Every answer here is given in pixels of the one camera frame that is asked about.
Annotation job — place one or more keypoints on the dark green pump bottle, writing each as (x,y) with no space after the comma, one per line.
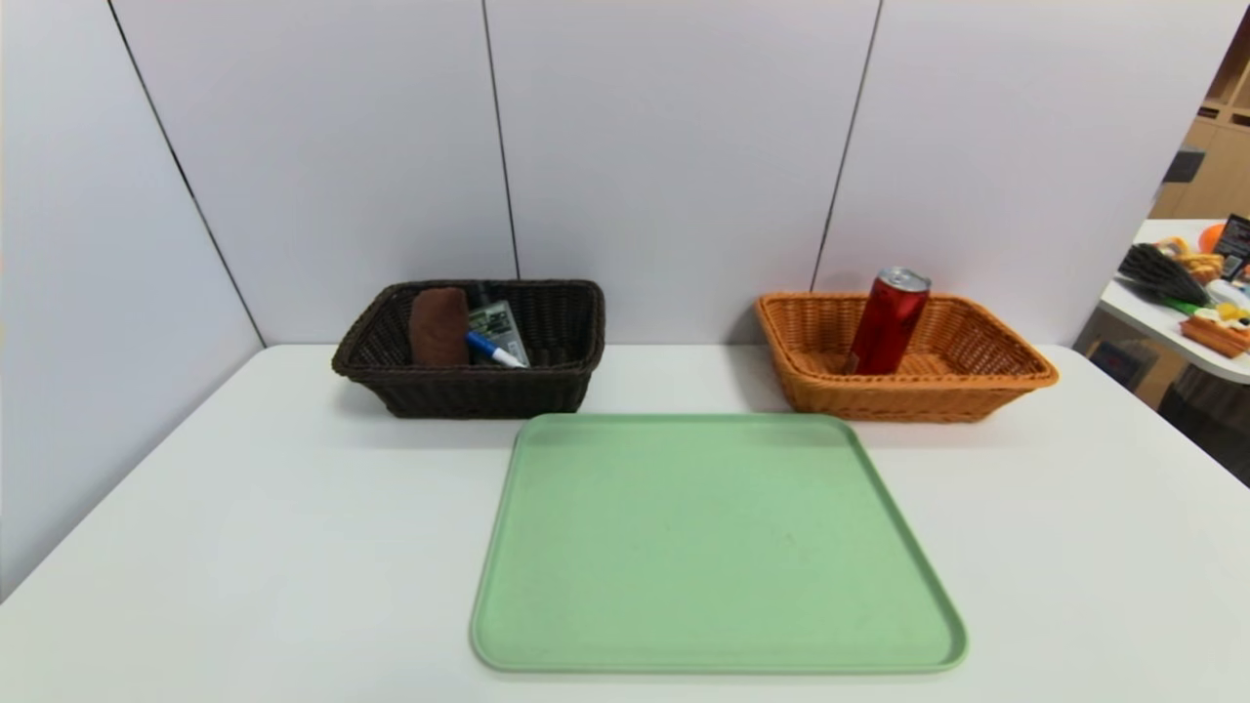
(500,320)

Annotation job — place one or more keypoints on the blue and white marker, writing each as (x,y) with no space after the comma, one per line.
(493,350)

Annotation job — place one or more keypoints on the brown towel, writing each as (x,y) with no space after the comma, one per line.
(439,327)

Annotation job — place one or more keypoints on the red soda can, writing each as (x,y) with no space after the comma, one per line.
(887,327)

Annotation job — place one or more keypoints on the dark brown wicker basket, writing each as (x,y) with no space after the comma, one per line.
(469,395)

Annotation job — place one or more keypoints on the orange wicker basket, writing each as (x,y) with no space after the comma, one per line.
(898,400)

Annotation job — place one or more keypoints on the yellow toy food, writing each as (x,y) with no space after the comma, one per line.
(1201,264)

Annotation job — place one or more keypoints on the light green plastic tray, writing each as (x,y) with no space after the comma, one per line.
(723,547)

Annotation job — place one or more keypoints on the dark storage box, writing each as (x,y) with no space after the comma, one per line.
(1116,359)

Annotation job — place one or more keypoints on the white round side table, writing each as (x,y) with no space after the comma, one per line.
(1143,312)

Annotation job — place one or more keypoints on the black woven mat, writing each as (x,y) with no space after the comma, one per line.
(1162,271)

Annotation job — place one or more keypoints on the dark chair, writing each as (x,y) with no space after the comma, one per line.
(1211,420)

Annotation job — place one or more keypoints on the brown toy waffle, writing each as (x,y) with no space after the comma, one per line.
(1216,334)

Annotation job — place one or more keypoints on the orange fruit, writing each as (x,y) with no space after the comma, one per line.
(1209,237)

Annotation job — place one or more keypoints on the black snack package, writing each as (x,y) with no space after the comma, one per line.
(1235,244)

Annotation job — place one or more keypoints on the wooden shelf unit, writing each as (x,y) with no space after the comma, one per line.
(1221,176)

